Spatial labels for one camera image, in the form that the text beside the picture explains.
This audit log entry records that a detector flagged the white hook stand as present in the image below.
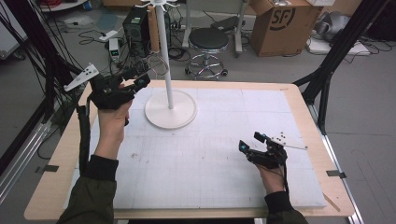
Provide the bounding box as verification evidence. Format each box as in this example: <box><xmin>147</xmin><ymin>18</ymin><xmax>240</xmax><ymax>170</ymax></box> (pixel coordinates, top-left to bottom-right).
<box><xmin>135</xmin><ymin>0</ymin><xmax>198</xmax><ymax>131</ymax></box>

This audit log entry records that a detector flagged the aluminium rail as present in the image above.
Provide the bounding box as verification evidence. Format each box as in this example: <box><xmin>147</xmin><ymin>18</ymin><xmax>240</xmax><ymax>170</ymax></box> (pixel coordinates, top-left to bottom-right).
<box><xmin>0</xmin><ymin>119</ymin><xmax>53</xmax><ymax>203</ymax></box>
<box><xmin>306</xmin><ymin>104</ymin><xmax>364</xmax><ymax>224</ymax></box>

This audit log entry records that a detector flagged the flat white board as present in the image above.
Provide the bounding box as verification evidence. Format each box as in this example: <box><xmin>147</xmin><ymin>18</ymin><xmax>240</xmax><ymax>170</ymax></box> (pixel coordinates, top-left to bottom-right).
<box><xmin>305</xmin><ymin>36</ymin><xmax>372</xmax><ymax>57</ymax></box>

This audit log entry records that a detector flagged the person's right hand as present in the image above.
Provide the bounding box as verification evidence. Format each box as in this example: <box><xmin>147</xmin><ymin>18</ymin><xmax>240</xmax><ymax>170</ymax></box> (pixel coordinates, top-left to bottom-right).
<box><xmin>256</xmin><ymin>163</ymin><xmax>287</xmax><ymax>196</ymax></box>

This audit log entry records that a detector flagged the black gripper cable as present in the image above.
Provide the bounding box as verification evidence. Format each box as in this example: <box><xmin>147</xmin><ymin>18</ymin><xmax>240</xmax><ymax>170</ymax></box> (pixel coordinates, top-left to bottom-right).
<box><xmin>277</xmin><ymin>163</ymin><xmax>290</xmax><ymax>196</ymax></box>
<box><xmin>76</xmin><ymin>92</ymin><xmax>95</xmax><ymax>177</ymax></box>

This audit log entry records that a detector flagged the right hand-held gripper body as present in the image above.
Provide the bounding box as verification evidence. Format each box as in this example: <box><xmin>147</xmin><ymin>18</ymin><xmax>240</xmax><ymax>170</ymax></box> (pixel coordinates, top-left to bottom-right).
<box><xmin>247</xmin><ymin>131</ymin><xmax>309</xmax><ymax>170</ymax></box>

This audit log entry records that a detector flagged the black round stool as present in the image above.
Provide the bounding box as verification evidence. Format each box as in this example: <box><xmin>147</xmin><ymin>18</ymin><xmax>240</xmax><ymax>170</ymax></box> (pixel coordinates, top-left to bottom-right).
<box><xmin>185</xmin><ymin>26</ymin><xmax>230</xmax><ymax>81</ymax></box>

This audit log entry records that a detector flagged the flat black case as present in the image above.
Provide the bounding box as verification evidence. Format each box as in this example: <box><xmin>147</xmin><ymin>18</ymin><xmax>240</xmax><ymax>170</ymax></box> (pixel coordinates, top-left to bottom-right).
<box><xmin>210</xmin><ymin>15</ymin><xmax>241</xmax><ymax>33</ymax></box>

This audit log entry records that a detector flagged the black tape strip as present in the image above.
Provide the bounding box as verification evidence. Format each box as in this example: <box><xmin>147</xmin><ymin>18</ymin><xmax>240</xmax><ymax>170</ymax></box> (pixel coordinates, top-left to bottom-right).
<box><xmin>325</xmin><ymin>169</ymin><xmax>347</xmax><ymax>179</ymax></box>
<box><xmin>35</xmin><ymin>164</ymin><xmax>60</xmax><ymax>175</ymax></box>

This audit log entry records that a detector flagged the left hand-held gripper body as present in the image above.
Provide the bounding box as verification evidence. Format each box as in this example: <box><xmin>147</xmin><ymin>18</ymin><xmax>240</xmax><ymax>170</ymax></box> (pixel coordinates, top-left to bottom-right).
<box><xmin>63</xmin><ymin>63</ymin><xmax>138</xmax><ymax>111</ymax></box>

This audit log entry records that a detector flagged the white grid mat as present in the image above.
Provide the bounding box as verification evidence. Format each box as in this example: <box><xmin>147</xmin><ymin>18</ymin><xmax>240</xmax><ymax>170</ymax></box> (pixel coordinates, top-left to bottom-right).
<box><xmin>63</xmin><ymin>85</ymin><xmax>328</xmax><ymax>210</ymax></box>

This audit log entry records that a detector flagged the person's left hand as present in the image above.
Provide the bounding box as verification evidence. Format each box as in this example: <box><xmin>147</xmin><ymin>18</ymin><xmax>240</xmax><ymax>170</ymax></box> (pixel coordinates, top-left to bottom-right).
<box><xmin>96</xmin><ymin>79</ymin><xmax>135</xmax><ymax>142</ymax></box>

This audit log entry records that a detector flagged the black computer tower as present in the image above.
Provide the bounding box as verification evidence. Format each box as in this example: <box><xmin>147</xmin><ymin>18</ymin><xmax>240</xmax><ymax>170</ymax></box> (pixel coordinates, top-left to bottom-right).
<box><xmin>122</xmin><ymin>7</ymin><xmax>172</xmax><ymax>59</ymax></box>

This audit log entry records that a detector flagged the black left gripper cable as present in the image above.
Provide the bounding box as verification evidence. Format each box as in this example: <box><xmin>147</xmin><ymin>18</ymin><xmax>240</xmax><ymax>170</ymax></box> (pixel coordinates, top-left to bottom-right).
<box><xmin>76</xmin><ymin>92</ymin><xmax>95</xmax><ymax>177</ymax></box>

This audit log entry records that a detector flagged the black metal frame stand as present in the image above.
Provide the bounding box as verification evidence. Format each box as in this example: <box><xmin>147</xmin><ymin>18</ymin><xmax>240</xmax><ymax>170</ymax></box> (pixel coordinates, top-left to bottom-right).
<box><xmin>292</xmin><ymin>0</ymin><xmax>390</xmax><ymax>135</ymax></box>
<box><xmin>0</xmin><ymin>0</ymin><xmax>95</xmax><ymax>125</ymax></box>

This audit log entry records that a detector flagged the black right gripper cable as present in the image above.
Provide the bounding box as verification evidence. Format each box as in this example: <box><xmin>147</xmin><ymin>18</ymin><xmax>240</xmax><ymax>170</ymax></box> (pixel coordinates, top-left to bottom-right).
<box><xmin>277</xmin><ymin>163</ymin><xmax>290</xmax><ymax>196</ymax></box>

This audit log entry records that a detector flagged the small white device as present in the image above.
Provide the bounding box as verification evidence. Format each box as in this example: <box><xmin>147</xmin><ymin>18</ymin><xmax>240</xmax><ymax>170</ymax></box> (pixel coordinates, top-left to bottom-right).
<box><xmin>107</xmin><ymin>37</ymin><xmax>122</xmax><ymax>63</ymax></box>

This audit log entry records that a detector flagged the white power strip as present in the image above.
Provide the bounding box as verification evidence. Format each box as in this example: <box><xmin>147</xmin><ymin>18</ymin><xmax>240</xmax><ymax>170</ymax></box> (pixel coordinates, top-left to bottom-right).
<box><xmin>98</xmin><ymin>29</ymin><xmax>120</xmax><ymax>43</ymax></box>

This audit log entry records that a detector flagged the grey bag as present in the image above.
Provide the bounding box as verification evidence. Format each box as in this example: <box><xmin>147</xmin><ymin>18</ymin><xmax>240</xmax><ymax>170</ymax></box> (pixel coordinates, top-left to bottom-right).
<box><xmin>313</xmin><ymin>11</ymin><xmax>352</xmax><ymax>42</ymax></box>

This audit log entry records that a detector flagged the brown cardboard box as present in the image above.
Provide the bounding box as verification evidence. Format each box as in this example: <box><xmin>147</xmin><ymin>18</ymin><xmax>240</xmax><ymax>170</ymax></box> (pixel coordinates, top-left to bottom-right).
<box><xmin>248</xmin><ymin>0</ymin><xmax>324</xmax><ymax>58</ymax></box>

